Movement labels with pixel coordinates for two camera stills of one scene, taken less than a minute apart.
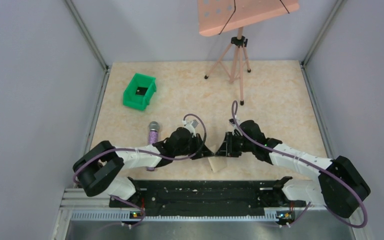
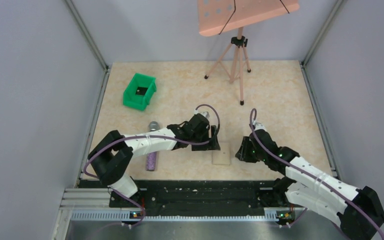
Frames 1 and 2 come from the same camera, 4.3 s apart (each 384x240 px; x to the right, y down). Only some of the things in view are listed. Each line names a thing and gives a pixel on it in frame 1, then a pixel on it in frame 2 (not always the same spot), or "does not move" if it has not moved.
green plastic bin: x=138 y=94 does not move
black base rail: x=209 y=197 does not move
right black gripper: x=230 y=144 → x=245 y=150
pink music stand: x=215 y=17 does not move
